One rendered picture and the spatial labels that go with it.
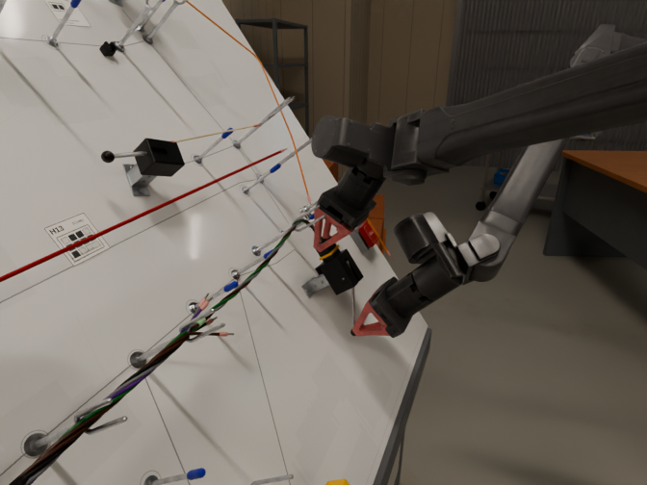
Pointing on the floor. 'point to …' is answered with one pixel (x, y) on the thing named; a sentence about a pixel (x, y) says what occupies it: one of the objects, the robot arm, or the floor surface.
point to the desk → (600, 206)
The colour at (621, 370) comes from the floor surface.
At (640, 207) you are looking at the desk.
